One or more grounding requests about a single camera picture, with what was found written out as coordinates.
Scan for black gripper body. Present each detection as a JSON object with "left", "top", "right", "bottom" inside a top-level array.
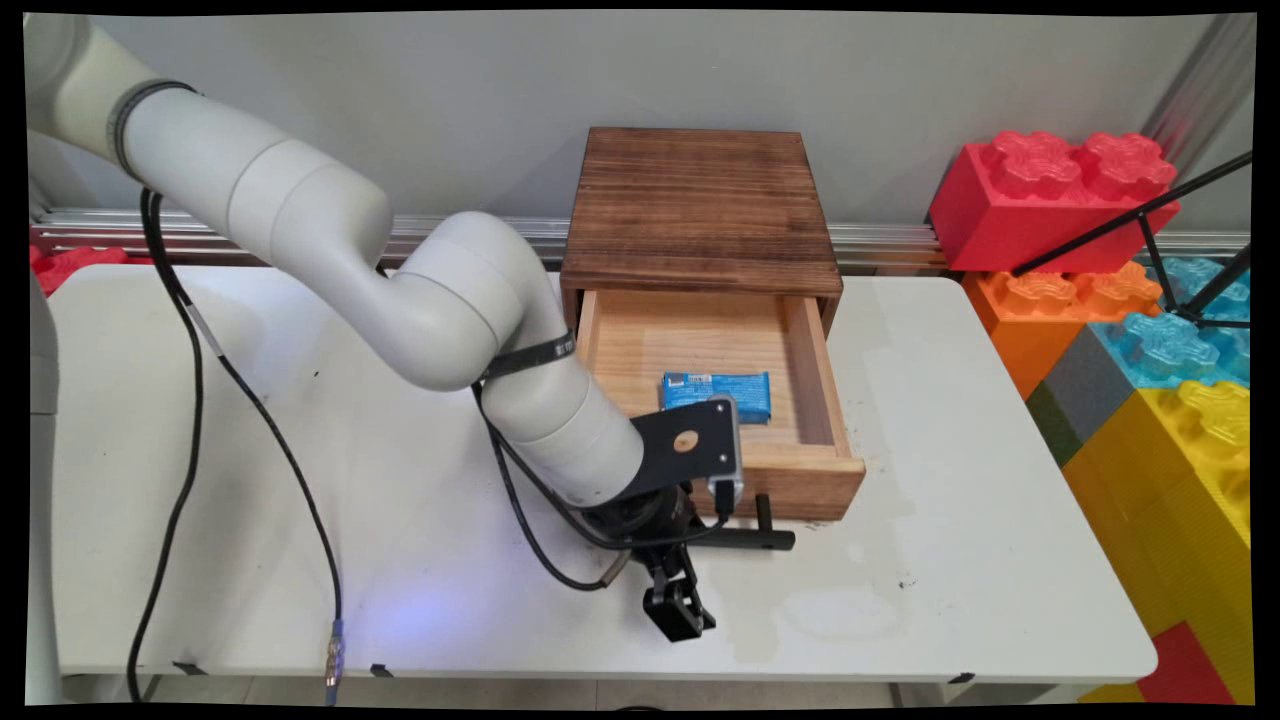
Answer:
[{"left": 584, "top": 484, "right": 703, "bottom": 577}]

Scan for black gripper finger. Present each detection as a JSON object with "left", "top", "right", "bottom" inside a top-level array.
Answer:
[
  {"left": 644, "top": 584, "right": 718, "bottom": 644},
  {"left": 654, "top": 549, "right": 702, "bottom": 602}
]

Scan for wooden drawer with black handle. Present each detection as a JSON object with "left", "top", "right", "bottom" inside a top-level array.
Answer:
[{"left": 574, "top": 289, "right": 868, "bottom": 554}]

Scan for blue snack packet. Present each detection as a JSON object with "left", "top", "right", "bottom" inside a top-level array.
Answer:
[{"left": 661, "top": 371, "right": 774, "bottom": 426}]

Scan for big orange toy brick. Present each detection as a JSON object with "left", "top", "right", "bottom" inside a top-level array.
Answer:
[{"left": 962, "top": 262, "right": 1163, "bottom": 401}]

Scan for big grey toy brick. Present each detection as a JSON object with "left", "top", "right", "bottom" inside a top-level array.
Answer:
[{"left": 1040, "top": 325, "right": 1136, "bottom": 447}]

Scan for big red toy brick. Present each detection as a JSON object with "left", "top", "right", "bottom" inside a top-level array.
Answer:
[{"left": 928, "top": 130, "right": 1181, "bottom": 278}]

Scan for big yellow toy brick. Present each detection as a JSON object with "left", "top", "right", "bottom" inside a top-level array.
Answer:
[{"left": 1060, "top": 382, "right": 1253, "bottom": 703}]

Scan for flat red toy brick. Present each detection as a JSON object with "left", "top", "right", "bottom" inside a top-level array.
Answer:
[{"left": 1135, "top": 622, "right": 1237, "bottom": 706}]

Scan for black tripod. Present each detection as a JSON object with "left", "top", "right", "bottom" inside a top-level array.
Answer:
[{"left": 1010, "top": 152, "right": 1253, "bottom": 331}]

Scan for big translucent blue toy brick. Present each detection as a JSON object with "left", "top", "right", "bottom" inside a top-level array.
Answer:
[{"left": 1088, "top": 258, "right": 1252, "bottom": 393}]

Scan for small red toy brick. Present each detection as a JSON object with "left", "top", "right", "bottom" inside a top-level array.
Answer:
[{"left": 30, "top": 243, "right": 153, "bottom": 297}]

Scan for slanted aluminium profile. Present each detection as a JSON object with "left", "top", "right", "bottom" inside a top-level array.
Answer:
[{"left": 1140, "top": 14, "right": 1257, "bottom": 181}]

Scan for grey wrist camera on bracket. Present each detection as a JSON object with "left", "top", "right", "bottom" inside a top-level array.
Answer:
[{"left": 628, "top": 395, "right": 747, "bottom": 522}]

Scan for black strap with white print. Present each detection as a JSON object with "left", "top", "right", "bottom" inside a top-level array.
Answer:
[{"left": 479, "top": 331, "right": 579, "bottom": 382}]

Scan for black cable with metal connector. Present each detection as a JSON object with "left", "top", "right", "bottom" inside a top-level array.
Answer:
[{"left": 140, "top": 188, "right": 349, "bottom": 707}]

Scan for horizontal aluminium rail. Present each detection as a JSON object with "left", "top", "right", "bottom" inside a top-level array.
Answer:
[{"left": 30, "top": 207, "right": 1251, "bottom": 273}]

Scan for plain black cable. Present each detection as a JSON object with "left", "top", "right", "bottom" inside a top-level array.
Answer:
[{"left": 125, "top": 188, "right": 737, "bottom": 704}]

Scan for plain dark grey strap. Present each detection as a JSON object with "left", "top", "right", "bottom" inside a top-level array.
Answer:
[{"left": 104, "top": 79, "right": 198, "bottom": 183}]

